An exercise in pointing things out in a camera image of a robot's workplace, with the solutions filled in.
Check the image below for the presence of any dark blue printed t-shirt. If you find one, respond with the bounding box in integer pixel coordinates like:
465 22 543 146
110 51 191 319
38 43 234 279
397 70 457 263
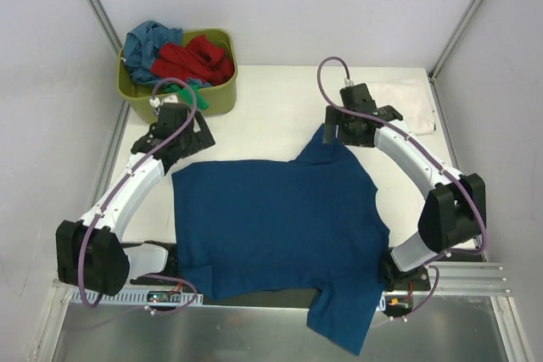
172 129 389 354

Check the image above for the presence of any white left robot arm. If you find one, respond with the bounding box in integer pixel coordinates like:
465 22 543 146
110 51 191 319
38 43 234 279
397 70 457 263
55 103 215 296

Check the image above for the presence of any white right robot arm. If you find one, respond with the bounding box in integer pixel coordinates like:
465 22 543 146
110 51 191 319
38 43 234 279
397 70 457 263
323 81 486 291

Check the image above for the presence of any green t-shirt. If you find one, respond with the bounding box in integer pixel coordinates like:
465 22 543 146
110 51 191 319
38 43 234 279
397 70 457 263
165 83 210 110

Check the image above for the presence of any olive green plastic bin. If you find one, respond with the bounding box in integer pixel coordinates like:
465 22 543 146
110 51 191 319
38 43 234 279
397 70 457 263
117 28 238 124

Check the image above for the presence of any white folded t-shirt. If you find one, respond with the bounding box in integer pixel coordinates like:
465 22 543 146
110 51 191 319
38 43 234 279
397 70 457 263
367 78 436 136

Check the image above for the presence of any red t-shirt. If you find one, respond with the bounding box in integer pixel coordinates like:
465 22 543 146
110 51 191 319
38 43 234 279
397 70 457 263
150 35 235 86

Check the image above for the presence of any light blue t-shirt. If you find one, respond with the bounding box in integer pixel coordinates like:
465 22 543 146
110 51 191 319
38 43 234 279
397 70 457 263
122 20 183 86

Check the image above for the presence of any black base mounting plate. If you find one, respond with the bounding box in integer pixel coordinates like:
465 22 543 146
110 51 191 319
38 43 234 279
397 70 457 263
157 242 430 311

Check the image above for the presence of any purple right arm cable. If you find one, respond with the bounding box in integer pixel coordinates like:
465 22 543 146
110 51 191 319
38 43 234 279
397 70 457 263
316 56 489 320

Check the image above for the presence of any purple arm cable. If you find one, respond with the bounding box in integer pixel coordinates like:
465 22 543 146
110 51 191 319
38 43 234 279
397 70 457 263
78 77 200 316
316 56 489 320

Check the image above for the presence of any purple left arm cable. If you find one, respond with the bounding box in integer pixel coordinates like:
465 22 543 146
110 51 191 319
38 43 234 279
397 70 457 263
78 77 200 316

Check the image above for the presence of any right aluminium frame post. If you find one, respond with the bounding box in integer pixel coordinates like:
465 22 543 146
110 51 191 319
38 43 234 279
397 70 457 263
428 0 486 84

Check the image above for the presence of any aluminium frame post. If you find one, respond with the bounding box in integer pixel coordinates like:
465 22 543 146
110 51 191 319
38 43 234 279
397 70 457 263
428 0 486 84
63 0 125 56

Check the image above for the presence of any left aluminium frame post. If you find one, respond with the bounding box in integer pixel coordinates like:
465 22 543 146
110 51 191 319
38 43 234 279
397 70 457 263
63 0 125 56

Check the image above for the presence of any white slotted cable duct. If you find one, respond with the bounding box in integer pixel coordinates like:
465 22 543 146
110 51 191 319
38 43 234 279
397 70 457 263
99 288 204 308

